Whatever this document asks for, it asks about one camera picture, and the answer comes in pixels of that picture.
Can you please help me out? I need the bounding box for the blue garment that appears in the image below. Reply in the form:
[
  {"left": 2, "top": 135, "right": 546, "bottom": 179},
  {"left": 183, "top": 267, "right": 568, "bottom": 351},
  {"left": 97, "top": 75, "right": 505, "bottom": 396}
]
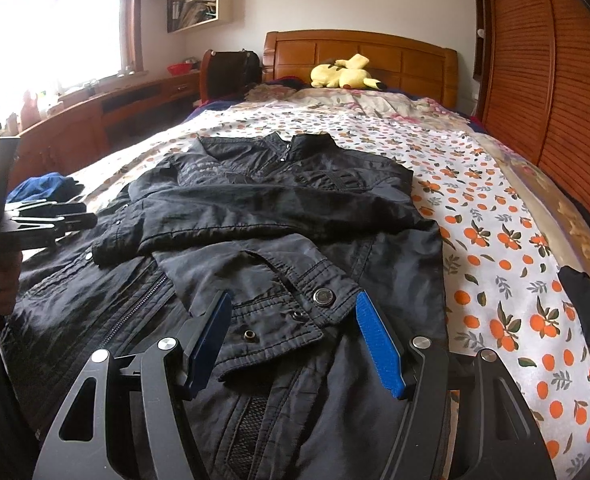
[{"left": 7, "top": 172, "right": 84, "bottom": 207}]

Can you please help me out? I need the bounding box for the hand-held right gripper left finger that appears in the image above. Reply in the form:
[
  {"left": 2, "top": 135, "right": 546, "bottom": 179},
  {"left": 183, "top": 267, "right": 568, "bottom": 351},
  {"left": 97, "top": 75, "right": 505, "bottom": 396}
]
[{"left": 32, "top": 290, "right": 235, "bottom": 480}]

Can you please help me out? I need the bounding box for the navy red blanket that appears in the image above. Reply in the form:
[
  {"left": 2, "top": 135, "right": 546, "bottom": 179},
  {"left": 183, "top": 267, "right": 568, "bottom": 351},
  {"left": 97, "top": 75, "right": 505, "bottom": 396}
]
[{"left": 182, "top": 98, "right": 238, "bottom": 122}]

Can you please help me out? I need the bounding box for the person's left hand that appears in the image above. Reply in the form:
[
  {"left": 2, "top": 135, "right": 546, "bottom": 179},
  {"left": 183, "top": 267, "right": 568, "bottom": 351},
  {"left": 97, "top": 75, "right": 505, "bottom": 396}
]
[{"left": 0, "top": 249, "right": 25, "bottom": 314}]

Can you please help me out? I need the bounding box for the floral quilt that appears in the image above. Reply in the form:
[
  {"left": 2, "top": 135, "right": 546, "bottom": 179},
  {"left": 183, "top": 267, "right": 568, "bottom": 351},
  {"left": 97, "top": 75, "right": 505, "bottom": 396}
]
[{"left": 245, "top": 82, "right": 590, "bottom": 286}]

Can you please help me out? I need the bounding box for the orange print bed sheet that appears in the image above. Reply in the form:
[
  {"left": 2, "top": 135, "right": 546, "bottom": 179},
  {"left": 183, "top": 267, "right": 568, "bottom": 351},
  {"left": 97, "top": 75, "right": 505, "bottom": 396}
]
[{"left": 65, "top": 104, "right": 590, "bottom": 480}]

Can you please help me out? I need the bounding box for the black backpack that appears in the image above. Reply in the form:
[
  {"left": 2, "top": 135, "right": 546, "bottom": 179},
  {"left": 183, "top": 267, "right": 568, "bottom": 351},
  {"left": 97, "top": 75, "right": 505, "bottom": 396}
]
[{"left": 211, "top": 49, "right": 263, "bottom": 101}]

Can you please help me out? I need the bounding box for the pink bottle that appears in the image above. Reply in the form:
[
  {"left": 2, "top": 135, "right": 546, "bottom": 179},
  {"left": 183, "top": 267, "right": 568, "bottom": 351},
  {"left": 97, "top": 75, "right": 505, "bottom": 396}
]
[{"left": 20, "top": 89, "right": 41, "bottom": 129}]

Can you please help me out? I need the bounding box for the dark cloth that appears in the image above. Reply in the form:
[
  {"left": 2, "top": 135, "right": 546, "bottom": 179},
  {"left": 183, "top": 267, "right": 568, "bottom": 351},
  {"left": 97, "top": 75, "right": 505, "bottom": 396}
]
[{"left": 557, "top": 265, "right": 590, "bottom": 358}]

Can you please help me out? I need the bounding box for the wooden headboard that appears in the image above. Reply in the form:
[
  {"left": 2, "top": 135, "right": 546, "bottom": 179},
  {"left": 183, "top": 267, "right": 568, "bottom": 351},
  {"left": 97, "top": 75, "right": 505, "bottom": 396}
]
[{"left": 262, "top": 29, "right": 460, "bottom": 112}]

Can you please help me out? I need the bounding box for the yellow plush toy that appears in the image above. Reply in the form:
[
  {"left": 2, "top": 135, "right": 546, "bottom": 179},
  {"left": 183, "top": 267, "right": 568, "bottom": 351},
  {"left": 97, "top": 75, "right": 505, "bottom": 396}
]
[{"left": 309, "top": 53, "right": 389, "bottom": 92}]

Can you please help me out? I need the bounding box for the wooden slatted wardrobe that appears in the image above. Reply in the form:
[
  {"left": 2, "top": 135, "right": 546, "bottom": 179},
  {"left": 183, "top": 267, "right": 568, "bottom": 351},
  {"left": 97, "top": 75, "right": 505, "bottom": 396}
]
[{"left": 472, "top": 0, "right": 590, "bottom": 262}]

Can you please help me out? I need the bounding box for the wooden chair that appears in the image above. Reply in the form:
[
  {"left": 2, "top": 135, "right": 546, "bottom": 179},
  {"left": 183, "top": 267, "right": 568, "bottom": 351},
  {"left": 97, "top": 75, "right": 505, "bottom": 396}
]
[{"left": 199, "top": 48, "right": 265, "bottom": 105}]

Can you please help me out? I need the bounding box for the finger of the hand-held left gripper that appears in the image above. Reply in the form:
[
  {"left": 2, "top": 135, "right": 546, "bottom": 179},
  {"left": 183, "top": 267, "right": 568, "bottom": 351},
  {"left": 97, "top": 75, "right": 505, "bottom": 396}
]
[
  {"left": 11, "top": 212, "right": 99, "bottom": 234},
  {"left": 6, "top": 199, "right": 87, "bottom": 215}
]

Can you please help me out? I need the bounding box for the black jacket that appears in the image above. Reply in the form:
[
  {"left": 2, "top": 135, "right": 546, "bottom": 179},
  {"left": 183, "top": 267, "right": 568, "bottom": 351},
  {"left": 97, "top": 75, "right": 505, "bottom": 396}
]
[{"left": 0, "top": 132, "right": 452, "bottom": 480}]

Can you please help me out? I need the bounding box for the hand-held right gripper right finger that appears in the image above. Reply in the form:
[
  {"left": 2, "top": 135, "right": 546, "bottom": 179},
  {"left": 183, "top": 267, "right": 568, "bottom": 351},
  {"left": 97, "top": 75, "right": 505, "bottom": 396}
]
[{"left": 355, "top": 291, "right": 558, "bottom": 480}]

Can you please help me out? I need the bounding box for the wooden desk cabinet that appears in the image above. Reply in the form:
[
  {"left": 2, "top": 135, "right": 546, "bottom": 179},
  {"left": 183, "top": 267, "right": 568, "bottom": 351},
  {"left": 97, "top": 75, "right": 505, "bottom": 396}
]
[{"left": 0, "top": 70, "right": 204, "bottom": 202}]

